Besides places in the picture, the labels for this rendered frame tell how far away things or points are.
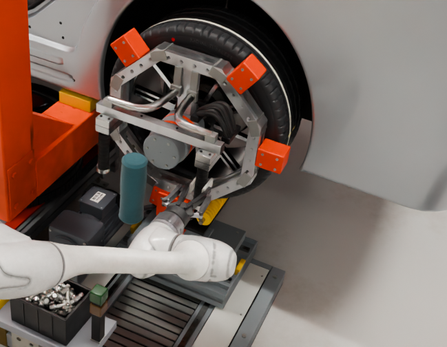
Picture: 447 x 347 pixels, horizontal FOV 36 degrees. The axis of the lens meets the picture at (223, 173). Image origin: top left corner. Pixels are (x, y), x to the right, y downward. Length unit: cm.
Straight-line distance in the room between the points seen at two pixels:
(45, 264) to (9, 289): 9
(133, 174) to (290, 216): 123
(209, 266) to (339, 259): 154
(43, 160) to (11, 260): 115
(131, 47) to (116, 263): 87
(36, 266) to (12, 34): 91
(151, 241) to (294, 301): 126
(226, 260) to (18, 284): 59
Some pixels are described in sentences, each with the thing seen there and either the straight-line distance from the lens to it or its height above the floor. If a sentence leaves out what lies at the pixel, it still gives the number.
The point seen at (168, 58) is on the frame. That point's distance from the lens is 218.
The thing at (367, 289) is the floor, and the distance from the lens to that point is 310.
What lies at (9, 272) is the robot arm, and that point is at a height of 117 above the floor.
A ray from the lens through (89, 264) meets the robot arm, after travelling 153.
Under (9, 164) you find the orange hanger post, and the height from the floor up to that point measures 75.
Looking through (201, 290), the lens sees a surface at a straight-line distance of 270.
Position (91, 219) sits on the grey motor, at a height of 40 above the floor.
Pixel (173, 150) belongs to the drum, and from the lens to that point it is 213.
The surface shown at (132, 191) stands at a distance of 234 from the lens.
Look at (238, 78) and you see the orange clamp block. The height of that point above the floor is 111.
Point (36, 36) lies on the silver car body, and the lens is 267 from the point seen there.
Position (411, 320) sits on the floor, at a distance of 304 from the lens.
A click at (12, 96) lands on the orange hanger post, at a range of 216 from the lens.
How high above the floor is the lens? 210
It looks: 37 degrees down
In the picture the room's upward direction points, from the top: 9 degrees clockwise
